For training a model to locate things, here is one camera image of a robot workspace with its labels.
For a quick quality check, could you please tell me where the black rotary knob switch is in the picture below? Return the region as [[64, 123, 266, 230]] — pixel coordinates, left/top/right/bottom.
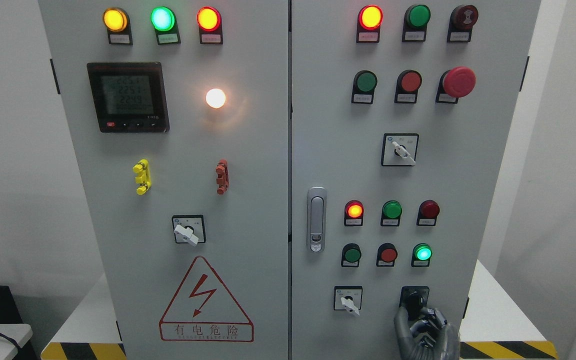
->
[[398, 285, 430, 321]]

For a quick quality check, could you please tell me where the green push button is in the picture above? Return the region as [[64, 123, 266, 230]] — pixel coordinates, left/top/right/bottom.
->
[[340, 243, 362, 268], [410, 243, 434, 268], [350, 70, 378, 104]]

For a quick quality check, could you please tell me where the red emergency stop button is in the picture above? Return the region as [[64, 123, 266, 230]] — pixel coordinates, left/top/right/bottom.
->
[[435, 66, 477, 104]]

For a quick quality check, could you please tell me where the red push button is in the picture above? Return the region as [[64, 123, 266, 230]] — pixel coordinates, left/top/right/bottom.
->
[[394, 69, 423, 104], [375, 243, 398, 267]]

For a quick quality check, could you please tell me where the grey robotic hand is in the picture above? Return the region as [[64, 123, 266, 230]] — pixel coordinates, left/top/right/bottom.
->
[[393, 306, 461, 360]]

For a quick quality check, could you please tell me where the red indicator middle right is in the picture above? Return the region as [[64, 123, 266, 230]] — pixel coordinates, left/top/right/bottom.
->
[[416, 199, 441, 227]]

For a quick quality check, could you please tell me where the red push button lower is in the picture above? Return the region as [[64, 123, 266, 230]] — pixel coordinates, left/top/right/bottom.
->
[[375, 243, 398, 267]]

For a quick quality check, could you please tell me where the white selector switch left door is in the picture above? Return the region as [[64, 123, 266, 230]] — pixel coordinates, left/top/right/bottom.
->
[[171, 214, 207, 247]]

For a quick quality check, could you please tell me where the dark red buzzer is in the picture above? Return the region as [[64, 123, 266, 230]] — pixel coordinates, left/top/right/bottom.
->
[[446, 4, 479, 43]]

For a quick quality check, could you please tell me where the green indicator middle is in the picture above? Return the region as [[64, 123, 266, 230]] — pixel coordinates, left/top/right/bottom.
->
[[381, 200, 403, 227]]

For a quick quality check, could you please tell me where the red lit indicator top right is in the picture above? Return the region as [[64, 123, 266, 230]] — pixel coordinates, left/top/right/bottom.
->
[[356, 4, 384, 43]]

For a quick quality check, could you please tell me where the red lit indicator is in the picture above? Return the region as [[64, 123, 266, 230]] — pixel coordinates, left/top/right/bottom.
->
[[343, 200, 364, 227], [356, 4, 384, 43]]

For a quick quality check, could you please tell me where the white selector switch upper right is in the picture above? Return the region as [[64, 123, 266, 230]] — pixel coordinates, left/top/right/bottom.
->
[[381, 133, 419, 167]]

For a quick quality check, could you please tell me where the green lit indicator light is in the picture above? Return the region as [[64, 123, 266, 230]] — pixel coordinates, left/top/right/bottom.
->
[[150, 6, 181, 45]]

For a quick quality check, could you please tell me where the red-orange indicator light left door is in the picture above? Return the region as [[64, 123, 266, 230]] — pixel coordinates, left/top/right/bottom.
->
[[196, 6, 223, 44]]

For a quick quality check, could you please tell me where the yellow indicator light top left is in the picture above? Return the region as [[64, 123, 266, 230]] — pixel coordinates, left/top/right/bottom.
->
[[103, 7, 133, 46]]

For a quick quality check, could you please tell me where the white selector switch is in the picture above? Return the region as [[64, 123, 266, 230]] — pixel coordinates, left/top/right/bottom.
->
[[333, 285, 363, 316], [381, 133, 419, 167]]

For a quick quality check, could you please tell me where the red lit indicator middle left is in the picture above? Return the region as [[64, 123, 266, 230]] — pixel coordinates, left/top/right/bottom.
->
[[343, 200, 364, 227]]

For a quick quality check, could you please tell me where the white platform with hazard stripes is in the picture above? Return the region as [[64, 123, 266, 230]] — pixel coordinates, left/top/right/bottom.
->
[[40, 262, 559, 360]]

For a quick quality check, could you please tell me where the green push button lower right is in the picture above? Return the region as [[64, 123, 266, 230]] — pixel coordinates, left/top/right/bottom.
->
[[410, 243, 434, 268]]

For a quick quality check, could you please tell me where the red electric warning sticker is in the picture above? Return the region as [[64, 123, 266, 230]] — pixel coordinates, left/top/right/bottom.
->
[[158, 256, 254, 343]]

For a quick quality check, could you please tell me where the black digital power meter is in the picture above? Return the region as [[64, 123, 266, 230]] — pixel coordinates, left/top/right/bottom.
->
[[86, 62, 170, 133]]

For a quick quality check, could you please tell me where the green push button lower left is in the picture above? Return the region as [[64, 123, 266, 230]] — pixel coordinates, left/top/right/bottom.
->
[[340, 243, 362, 268]]

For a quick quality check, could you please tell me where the red push button upper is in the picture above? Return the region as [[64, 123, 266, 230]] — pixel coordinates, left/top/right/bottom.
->
[[394, 69, 423, 104]]

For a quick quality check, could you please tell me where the green indicator top right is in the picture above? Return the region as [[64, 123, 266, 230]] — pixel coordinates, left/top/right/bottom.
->
[[401, 4, 431, 43]]

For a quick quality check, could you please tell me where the grey left cabinet door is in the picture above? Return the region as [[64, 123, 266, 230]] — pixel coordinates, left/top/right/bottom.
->
[[39, 0, 290, 360]]

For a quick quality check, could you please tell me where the grey right cabinet door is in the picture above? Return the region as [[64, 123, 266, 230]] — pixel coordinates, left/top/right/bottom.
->
[[291, 0, 540, 360]]

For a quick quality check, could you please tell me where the silver door latch handle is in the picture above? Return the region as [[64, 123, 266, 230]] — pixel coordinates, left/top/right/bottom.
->
[[306, 186, 327, 253]]

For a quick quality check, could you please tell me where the grey cabinet door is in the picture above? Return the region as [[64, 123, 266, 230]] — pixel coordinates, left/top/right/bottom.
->
[[291, 0, 540, 360], [39, 0, 290, 360]]

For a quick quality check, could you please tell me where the green push button upper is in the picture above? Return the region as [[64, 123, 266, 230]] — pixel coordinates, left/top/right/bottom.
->
[[350, 70, 378, 104]]

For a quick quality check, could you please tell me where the white glowing lamp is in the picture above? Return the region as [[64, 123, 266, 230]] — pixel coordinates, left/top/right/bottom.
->
[[205, 88, 227, 109]]

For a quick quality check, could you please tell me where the white selector switch lower right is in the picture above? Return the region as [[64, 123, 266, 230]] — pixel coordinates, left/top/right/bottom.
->
[[333, 285, 363, 316]]

